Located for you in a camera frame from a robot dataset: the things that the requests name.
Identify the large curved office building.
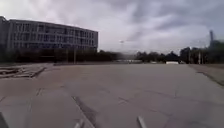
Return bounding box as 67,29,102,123
0,15,100,64

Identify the robot's own part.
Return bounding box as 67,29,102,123
73,119,86,128
136,115,149,128

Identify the low white structure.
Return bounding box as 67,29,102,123
165,60,180,65

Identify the light pole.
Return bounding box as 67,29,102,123
119,40,125,54

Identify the reddish paved raised area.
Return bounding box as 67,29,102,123
189,63,224,87

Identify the grey stone slab plaza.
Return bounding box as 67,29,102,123
0,63,224,128

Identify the low planting bed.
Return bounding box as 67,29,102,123
0,65,47,80

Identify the row of trees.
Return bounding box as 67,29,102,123
97,39,224,65

